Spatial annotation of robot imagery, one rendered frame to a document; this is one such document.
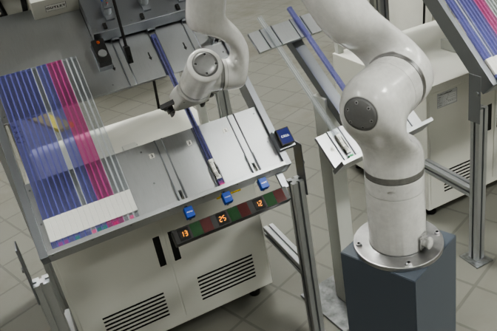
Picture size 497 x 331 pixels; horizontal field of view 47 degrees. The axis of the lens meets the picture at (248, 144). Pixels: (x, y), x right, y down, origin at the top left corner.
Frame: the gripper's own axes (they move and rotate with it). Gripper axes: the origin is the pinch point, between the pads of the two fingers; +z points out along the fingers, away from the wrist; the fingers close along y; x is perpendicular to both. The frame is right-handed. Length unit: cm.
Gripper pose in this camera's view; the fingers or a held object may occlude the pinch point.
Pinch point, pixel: (186, 106)
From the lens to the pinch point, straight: 161.0
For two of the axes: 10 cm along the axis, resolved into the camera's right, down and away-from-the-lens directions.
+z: -2.5, 2.4, 9.4
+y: -8.9, 3.2, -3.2
